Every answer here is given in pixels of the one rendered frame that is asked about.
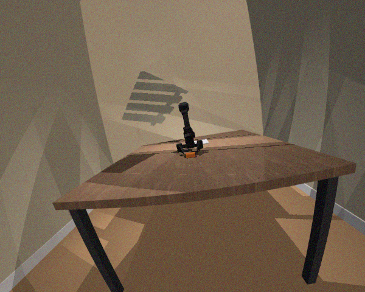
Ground orange block with dark square face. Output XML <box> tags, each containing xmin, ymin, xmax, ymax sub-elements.
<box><xmin>186</xmin><ymin>152</ymin><xmax>195</xmax><ymax>158</ymax></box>

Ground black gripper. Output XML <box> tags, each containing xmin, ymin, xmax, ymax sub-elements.
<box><xmin>176</xmin><ymin>140</ymin><xmax>203</xmax><ymax>154</ymax></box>

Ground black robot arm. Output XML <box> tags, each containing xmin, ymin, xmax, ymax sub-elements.
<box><xmin>178</xmin><ymin>102</ymin><xmax>195</xmax><ymax>144</ymax></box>

